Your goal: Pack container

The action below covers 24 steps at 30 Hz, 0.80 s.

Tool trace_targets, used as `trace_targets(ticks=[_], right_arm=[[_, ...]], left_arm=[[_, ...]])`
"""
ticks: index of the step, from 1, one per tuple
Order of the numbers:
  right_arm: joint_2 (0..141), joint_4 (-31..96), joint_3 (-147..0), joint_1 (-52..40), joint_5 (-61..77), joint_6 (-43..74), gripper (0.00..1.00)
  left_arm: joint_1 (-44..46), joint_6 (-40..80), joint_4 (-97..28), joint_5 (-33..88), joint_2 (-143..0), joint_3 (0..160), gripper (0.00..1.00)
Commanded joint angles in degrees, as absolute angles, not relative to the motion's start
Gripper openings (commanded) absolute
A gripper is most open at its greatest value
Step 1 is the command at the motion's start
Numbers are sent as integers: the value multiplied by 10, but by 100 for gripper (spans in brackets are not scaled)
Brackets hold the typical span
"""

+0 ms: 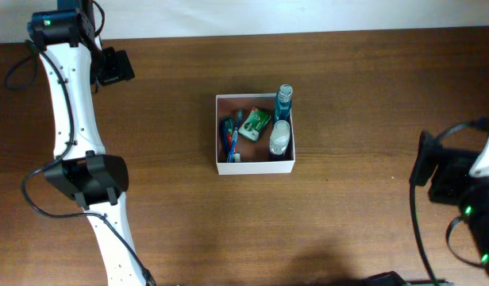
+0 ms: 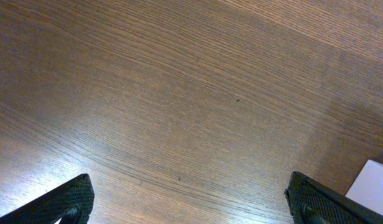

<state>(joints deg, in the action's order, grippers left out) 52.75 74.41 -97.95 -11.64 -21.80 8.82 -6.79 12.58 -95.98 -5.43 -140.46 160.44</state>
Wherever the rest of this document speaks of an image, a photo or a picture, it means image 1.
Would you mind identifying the blue white toothbrush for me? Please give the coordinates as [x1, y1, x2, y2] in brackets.
[227, 109, 243, 163]

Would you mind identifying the green red toothpaste tube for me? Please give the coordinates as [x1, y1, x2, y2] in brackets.
[219, 116, 241, 163]

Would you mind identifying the teal mouthwash bottle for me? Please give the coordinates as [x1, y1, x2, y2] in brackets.
[273, 84, 293, 122]

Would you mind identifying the white pink cardboard box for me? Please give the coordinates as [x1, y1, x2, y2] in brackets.
[213, 93, 296, 175]

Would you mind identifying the blue disposable razor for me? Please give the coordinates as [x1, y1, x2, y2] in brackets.
[218, 116, 233, 157]

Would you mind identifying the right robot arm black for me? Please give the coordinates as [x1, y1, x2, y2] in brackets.
[410, 127, 489, 285]

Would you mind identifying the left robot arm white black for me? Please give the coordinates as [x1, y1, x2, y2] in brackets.
[27, 1, 155, 285]

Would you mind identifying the blue foam soap bottle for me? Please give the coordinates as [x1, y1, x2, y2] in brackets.
[269, 120, 291, 161]

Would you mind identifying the green white soap box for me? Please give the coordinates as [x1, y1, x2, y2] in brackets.
[238, 107, 271, 141]

